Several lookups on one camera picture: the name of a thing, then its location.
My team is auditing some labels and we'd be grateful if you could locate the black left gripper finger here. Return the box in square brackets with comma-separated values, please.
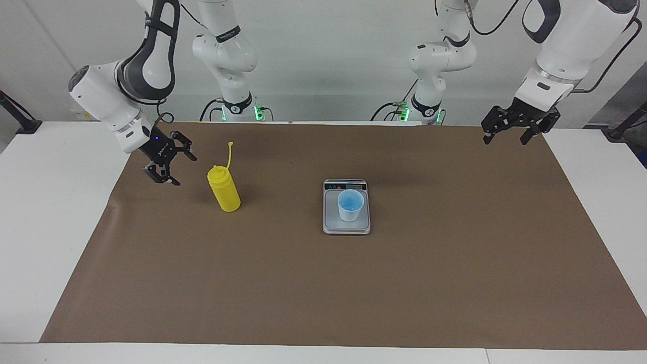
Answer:
[520, 113, 561, 146]
[481, 106, 509, 146]

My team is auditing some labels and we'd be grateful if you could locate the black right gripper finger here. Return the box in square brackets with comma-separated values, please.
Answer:
[170, 130, 198, 161]
[144, 161, 180, 186]

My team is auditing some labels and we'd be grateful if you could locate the yellow squeeze bottle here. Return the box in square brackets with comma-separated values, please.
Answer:
[207, 142, 242, 213]

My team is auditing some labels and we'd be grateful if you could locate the light blue plastic cup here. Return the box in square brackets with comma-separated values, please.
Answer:
[337, 190, 365, 222]

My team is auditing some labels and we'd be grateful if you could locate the silver digital kitchen scale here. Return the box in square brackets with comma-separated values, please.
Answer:
[322, 178, 372, 236]

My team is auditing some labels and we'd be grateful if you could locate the brown paper table mat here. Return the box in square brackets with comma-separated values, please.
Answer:
[39, 121, 647, 351]

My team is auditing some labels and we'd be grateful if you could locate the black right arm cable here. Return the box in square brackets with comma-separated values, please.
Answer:
[152, 112, 175, 134]

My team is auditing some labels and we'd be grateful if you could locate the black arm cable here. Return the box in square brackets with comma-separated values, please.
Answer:
[463, 0, 640, 94]
[152, 112, 175, 134]

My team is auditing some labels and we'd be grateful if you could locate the black base cable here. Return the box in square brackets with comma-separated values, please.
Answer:
[371, 101, 405, 122]
[200, 99, 223, 122]

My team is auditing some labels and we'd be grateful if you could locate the black camera stand clamp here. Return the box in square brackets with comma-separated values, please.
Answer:
[0, 90, 43, 134]
[602, 101, 647, 141]

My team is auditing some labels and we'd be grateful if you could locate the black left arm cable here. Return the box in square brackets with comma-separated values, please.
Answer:
[463, 0, 640, 94]

